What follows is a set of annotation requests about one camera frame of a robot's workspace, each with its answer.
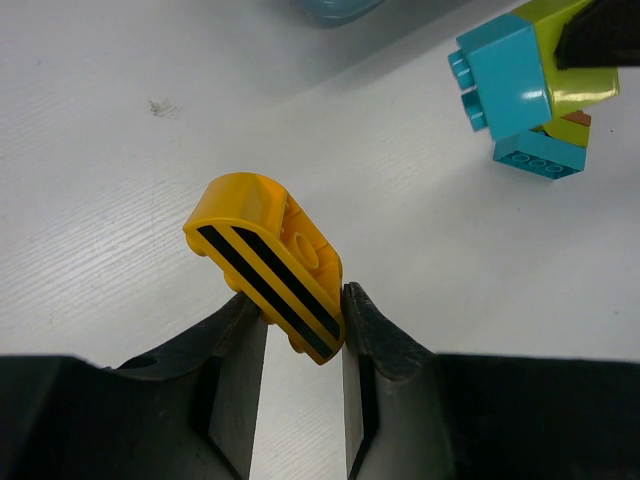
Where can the yellow black striped lego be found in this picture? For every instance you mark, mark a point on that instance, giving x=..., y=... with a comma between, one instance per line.
x=268, y=248

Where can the lime green curved lego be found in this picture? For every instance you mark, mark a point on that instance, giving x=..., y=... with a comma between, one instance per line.
x=567, y=131

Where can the light blue long lego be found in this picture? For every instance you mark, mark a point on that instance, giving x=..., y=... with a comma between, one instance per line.
x=537, y=153

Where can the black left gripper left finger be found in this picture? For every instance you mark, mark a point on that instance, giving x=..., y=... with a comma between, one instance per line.
x=186, y=409

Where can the light blue small lego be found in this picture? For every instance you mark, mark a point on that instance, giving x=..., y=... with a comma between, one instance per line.
x=498, y=69

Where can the lime green small lego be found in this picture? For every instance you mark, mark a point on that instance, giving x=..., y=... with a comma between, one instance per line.
x=571, y=89

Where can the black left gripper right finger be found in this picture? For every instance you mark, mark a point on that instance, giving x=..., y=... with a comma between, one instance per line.
x=411, y=413

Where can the teal divided plastic tray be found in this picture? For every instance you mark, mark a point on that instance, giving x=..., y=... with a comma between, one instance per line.
x=335, y=13

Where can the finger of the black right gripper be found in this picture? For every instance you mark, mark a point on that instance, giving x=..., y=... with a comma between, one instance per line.
x=604, y=33

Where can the brown lego plate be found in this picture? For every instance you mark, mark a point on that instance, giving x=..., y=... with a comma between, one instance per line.
x=579, y=117

